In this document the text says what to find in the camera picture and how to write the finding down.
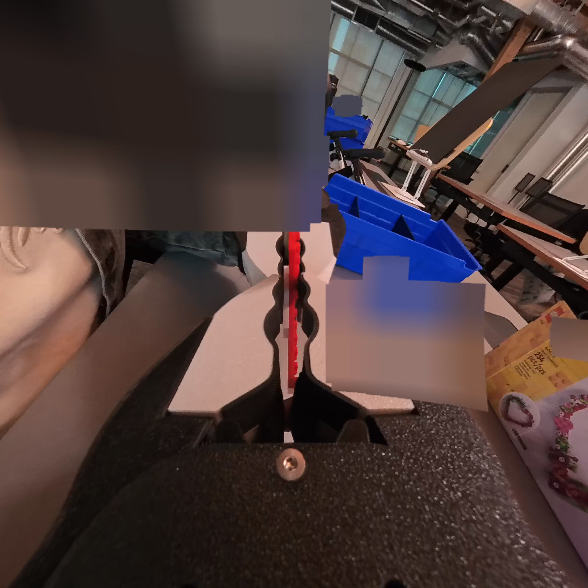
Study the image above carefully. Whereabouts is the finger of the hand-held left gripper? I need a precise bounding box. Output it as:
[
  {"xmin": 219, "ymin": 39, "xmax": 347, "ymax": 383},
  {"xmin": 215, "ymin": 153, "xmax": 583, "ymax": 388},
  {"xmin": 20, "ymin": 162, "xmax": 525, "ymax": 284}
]
[
  {"xmin": 300, "ymin": 224, "xmax": 339, "ymax": 285},
  {"xmin": 246, "ymin": 231, "xmax": 283, "ymax": 284}
]

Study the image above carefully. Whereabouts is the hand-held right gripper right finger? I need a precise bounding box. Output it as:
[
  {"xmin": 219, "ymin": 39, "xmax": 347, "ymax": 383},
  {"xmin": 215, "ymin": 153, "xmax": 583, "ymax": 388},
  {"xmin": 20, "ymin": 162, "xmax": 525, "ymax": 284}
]
[{"xmin": 298, "ymin": 275, "xmax": 417, "ymax": 415}]

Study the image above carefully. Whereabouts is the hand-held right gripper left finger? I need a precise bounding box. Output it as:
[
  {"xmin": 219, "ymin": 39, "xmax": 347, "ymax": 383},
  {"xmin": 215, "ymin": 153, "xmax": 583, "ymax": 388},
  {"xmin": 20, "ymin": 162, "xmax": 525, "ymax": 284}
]
[{"xmin": 168, "ymin": 274, "xmax": 283, "ymax": 419}]

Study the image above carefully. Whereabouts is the long red lego plate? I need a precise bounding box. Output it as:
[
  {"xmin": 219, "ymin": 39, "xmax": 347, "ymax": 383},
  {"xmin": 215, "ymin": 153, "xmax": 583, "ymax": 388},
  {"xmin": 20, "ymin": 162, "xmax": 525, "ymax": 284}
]
[{"xmin": 282, "ymin": 231, "xmax": 305, "ymax": 392}]

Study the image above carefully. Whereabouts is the yellow white lego box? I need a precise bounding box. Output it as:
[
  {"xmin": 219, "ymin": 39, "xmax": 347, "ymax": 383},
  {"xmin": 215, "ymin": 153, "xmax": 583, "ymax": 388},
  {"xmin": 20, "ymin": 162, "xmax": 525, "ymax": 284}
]
[{"xmin": 484, "ymin": 301, "xmax": 588, "ymax": 588}]

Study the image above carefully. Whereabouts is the blue plastic bin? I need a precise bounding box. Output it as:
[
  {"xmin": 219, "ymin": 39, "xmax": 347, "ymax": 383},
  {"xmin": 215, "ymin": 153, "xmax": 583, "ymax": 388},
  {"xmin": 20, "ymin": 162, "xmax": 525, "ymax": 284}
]
[
  {"xmin": 325, "ymin": 107, "xmax": 374, "ymax": 138},
  {"xmin": 324, "ymin": 173, "xmax": 483, "ymax": 282}
]

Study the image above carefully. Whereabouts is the person's dark jacket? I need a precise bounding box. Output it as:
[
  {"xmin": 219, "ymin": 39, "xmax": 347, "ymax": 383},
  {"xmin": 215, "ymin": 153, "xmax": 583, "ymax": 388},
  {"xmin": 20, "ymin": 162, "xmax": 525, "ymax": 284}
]
[{"xmin": 76, "ymin": 228, "xmax": 136, "ymax": 322}]

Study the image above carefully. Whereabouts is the wood top office table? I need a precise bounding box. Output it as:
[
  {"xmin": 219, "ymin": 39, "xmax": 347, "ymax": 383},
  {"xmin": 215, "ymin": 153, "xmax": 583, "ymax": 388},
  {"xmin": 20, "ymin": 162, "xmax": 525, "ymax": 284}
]
[
  {"xmin": 497, "ymin": 223, "xmax": 588, "ymax": 282},
  {"xmin": 388, "ymin": 137, "xmax": 579, "ymax": 244}
]

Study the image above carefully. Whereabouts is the black mesh office chair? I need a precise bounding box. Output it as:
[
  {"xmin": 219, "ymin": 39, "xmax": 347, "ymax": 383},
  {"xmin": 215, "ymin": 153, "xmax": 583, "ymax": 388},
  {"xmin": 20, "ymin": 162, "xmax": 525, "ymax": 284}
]
[{"xmin": 519, "ymin": 177, "xmax": 588, "ymax": 230}]

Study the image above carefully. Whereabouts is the white scooter black handlebar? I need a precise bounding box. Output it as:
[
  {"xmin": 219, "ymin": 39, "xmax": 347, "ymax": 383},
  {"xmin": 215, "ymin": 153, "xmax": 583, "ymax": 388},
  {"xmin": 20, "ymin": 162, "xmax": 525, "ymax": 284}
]
[{"xmin": 327, "ymin": 129, "xmax": 387, "ymax": 184}]

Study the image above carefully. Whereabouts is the silver round air duct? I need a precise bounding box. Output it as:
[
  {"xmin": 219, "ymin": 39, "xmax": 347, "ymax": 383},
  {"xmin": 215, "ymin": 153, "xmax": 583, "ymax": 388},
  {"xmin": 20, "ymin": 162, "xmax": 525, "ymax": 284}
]
[{"xmin": 528, "ymin": 32, "xmax": 588, "ymax": 83}]

